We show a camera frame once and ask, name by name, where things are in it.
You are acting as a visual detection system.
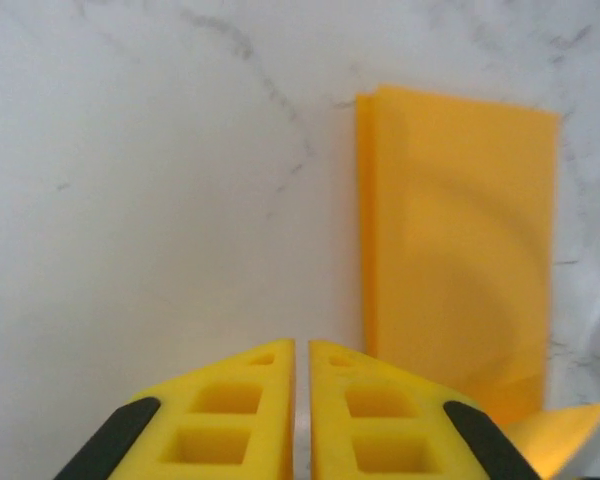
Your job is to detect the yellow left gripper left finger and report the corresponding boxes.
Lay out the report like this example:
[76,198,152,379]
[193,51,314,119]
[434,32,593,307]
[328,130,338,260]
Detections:
[54,338,297,480]

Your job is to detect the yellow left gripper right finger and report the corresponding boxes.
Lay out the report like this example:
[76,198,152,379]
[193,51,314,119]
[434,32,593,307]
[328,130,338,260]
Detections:
[308,339,546,480]

